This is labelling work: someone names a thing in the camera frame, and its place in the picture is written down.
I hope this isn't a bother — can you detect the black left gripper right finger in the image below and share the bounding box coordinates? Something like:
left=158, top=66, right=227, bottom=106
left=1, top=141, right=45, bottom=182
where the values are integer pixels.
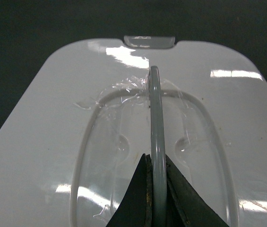
left=166, top=157, right=228, bottom=227

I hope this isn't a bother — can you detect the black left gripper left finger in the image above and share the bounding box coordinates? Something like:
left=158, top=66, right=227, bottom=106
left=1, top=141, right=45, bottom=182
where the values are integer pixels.
left=107, top=154, right=153, bottom=227

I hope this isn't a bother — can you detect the grey lid latch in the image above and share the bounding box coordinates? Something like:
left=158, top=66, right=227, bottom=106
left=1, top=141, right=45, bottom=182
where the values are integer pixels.
left=124, top=35, right=175, bottom=49

